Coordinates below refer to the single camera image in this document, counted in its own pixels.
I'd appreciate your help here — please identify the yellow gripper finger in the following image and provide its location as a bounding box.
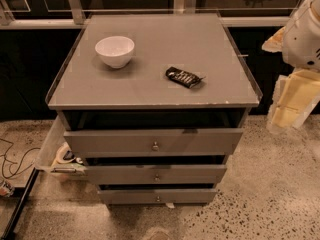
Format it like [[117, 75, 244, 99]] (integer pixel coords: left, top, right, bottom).
[[267, 69, 320, 130], [262, 27, 285, 53]]

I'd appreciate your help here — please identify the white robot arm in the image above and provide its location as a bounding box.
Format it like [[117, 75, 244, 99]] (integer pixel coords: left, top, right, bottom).
[[262, 0, 320, 132]]

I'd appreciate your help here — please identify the grey drawer cabinet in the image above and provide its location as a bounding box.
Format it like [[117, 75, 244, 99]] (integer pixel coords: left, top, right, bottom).
[[46, 14, 261, 192]]

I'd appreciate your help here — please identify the grey top drawer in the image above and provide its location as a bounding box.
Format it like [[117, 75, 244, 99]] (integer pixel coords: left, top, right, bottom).
[[64, 128, 243, 158]]

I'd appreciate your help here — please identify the black snack wrapper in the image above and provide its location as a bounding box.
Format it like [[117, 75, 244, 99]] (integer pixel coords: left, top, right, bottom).
[[165, 67, 203, 89]]

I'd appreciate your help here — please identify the white ceramic bowl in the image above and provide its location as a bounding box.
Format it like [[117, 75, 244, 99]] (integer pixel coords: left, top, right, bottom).
[[95, 36, 135, 68]]

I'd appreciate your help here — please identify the tape roll in bin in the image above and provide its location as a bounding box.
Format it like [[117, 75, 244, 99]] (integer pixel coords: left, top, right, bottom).
[[56, 142, 75, 164]]

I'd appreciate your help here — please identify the clear plastic bin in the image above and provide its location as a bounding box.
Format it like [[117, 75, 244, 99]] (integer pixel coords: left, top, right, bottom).
[[35, 118, 87, 182]]

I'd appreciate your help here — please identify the metal window railing frame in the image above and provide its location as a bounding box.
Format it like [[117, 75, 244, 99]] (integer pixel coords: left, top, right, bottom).
[[0, 0, 304, 29]]

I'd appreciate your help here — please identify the black floor cable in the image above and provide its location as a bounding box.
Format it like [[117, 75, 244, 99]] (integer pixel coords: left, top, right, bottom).
[[0, 137, 41, 180]]

